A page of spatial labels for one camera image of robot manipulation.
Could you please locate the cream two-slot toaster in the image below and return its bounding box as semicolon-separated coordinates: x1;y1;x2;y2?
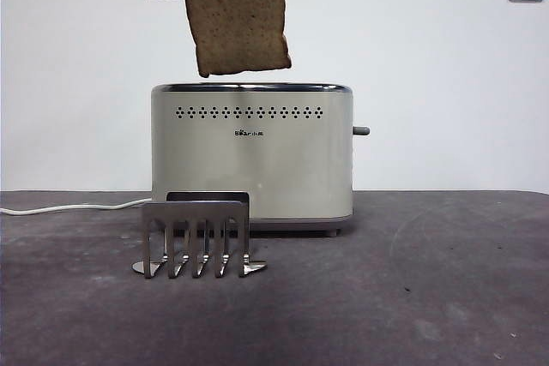
149;81;356;237

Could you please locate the silver metal bread rack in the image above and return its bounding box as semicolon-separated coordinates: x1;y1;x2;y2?
131;190;269;280

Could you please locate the brown bread slice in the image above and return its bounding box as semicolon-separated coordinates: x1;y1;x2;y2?
180;0;294;79

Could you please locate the white power cable with plug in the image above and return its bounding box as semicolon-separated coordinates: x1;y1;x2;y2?
0;197;154;216

